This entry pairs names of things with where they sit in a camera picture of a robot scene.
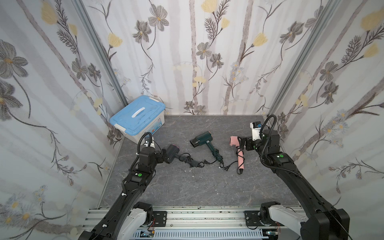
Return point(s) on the pink hair dryer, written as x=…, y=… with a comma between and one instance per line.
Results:
x=238, y=143

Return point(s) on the aluminium mounting rail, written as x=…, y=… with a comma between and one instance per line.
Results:
x=198, y=220

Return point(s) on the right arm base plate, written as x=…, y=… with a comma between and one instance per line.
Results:
x=255, y=219

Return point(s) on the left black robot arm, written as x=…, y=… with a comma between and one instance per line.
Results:
x=127, y=214

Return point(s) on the black hair dryer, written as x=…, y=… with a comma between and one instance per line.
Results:
x=173, y=152

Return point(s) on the blue lidded storage box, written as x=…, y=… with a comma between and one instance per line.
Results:
x=144, y=114

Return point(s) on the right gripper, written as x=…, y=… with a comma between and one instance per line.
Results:
x=247, y=143

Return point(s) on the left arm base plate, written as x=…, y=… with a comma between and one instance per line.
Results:
x=158, y=219

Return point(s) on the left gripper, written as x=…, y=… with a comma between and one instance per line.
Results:
x=163, y=154

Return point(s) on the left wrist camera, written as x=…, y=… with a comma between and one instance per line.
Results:
x=151, y=144

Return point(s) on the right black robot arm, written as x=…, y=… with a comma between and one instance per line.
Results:
x=284, y=167

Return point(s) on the dark green hair dryer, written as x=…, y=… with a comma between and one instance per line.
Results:
x=206, y=139

